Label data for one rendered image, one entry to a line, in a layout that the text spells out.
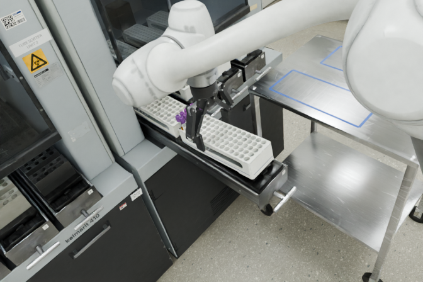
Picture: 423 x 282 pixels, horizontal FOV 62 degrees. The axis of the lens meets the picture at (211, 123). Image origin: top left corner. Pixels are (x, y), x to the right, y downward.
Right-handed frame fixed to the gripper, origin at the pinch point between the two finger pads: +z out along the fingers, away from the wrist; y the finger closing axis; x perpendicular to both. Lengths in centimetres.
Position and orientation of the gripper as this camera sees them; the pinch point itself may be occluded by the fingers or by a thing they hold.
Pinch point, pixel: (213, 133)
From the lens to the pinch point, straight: 107.5
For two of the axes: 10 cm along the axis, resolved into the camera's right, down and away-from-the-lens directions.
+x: -7.2, -3.8, 5.8
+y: 6.8, -5.7, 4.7
